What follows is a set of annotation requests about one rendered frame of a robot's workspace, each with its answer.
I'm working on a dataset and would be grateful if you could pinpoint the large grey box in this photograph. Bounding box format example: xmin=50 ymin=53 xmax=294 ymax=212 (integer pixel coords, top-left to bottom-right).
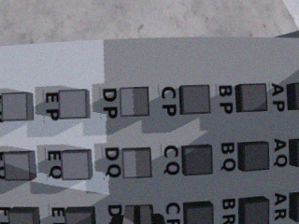
xmin=0 ymin=31 xmax=299 ymax=224

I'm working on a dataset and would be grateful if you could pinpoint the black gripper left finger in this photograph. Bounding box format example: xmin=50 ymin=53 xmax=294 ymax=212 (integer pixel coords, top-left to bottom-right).
xmin=110 ymin=206 xmax=137 ymax=224

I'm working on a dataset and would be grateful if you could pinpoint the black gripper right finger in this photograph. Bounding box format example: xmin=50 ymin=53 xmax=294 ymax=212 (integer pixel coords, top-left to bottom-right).
xmin=137 ymin=205 xmax=165 ymax=224

